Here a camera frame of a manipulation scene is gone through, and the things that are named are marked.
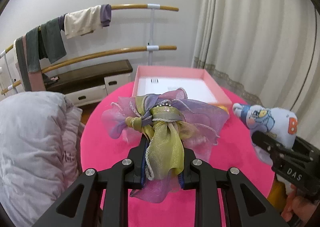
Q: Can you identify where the white cartoon print cloth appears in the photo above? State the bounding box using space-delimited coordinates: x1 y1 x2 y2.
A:
232 103 298 150

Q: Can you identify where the pastel organza bow scrunchie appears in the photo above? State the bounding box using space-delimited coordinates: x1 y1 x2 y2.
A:
101 88 229 203

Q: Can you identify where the right hand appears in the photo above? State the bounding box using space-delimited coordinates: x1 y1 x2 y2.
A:
281 185 319 226

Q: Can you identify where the pink round table mat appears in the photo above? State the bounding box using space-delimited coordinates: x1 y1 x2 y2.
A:
80 82 274 226

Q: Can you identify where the grey pink duvet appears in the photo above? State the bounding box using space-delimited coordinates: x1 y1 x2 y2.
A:
1 92 84 226

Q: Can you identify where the pink cardboard box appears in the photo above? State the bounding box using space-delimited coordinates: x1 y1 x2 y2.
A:
132 66 232 108

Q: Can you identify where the dark wood bench cabinet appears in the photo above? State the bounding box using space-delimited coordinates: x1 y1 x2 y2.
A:
46 60 133 106

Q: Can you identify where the beige curtain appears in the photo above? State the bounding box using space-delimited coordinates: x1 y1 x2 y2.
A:
193 0 319 145

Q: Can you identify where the pink grey hanging towel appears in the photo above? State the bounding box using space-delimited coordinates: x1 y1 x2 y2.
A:
15 35 46 92

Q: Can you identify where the lower wooden ballet bar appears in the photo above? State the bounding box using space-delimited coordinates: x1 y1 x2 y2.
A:
0 45 177 95

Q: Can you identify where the wooden ballet bar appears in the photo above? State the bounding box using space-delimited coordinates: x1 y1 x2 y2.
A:
0 3 180 58
0 45 177 95

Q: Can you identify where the dark green hanging towel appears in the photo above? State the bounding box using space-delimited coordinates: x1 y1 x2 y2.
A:
25 17 66 73

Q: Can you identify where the cream hanging cloth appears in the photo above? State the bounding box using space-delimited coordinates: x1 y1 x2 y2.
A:
64 5 102 39

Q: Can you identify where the upper wooden ballet bar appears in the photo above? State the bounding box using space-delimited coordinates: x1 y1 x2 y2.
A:
0 3 180 58

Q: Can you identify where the purple hanging cloth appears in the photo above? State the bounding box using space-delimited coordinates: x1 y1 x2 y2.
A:
100 4 112 27

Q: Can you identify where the white bar stand post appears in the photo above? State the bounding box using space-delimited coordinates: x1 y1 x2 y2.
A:
146 3 160 66

